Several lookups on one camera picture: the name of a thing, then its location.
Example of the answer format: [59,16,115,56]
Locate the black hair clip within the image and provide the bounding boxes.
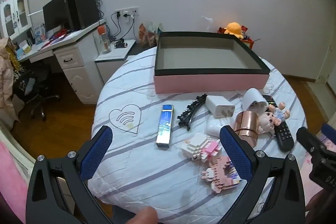
[177,93,208,131]

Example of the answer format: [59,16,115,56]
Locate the white charger adapter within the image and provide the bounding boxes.
[205,95,235,119]

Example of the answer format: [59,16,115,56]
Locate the white cup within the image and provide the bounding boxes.
[241,88,268,111]

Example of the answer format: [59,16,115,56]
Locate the black top low cabinet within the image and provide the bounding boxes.
[126,42,158,56]

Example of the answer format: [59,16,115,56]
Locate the clear plastic bag of oranges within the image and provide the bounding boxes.
[202,15,218,32]

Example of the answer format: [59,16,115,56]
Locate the pale snack bag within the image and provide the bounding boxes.
[147,22,162,47]

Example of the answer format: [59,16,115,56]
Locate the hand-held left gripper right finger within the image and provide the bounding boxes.
[218,125,306,224]

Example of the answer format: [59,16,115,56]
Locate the water bottle with orange lid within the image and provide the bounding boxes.
[97,25,112,54]

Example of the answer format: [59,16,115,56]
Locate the black cables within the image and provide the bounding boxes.
[110,13,134,43]

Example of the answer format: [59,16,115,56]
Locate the orange plush octopus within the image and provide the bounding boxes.
[224,22,244,39]

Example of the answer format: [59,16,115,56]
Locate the pink fuzzy blanket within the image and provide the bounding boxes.
[0,140,29,224]

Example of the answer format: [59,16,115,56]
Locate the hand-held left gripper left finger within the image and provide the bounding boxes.
[25,125,116,224]

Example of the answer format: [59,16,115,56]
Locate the red storage box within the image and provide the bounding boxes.
[217,27,256,50]

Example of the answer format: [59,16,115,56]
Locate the small doll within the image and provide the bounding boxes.
[256,101,291,138]

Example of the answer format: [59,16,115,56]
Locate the white and pink brick figure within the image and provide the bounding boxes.
[181,133,222,161]

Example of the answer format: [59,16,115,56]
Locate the long blue foil box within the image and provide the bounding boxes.
[155,105,174,148]

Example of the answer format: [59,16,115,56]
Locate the white door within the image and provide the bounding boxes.
[315,30,336,84]

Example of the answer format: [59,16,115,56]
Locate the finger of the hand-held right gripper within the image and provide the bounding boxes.
[321,123,336,144]
[296,126,332,159]

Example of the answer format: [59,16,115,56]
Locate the person's left hand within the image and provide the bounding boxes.
[126,207,159,224]

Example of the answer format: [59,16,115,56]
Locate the red and purple papers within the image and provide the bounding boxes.
[37,28,69,51]

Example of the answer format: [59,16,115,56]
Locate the rose gold tin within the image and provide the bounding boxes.
[235,111,259,147]

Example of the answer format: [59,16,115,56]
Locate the white wall socket strip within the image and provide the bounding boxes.
[114,7,139,17]

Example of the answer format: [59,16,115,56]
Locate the blue and white box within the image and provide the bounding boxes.
[33,27,44,45]

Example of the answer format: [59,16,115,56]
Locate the white nightstand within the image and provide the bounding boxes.
[94,39,137,85]

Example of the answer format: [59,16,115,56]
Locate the pink floral bedsheet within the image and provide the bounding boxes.
[298,132,336,193]

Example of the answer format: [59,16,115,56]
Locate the pink box with black rim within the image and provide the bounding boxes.
[154,31,271,94]

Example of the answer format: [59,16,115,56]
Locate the white earbuds case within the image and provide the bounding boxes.
[205,119,223,136]

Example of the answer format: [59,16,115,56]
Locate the white desk with drawers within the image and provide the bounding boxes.
[16,19,105,105]

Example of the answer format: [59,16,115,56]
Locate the white bed frame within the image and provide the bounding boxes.
[0,122,37,180]

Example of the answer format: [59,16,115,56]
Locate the pink coat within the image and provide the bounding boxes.
[0,38,16,109]

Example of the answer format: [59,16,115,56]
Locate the white glass door cabinet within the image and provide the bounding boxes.
[0,0,33,39]

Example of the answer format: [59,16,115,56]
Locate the black office chair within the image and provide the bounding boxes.
[13,69,61,122]

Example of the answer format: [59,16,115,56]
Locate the black remote control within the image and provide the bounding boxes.
[262,95,294,152]

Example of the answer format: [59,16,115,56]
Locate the black computer tower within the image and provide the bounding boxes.
[67,0,100,30]

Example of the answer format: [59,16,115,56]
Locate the black monitor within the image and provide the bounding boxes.
[42,0,70,31]

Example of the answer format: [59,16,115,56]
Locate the orange snack bag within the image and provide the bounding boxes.
[139,23,149,45]

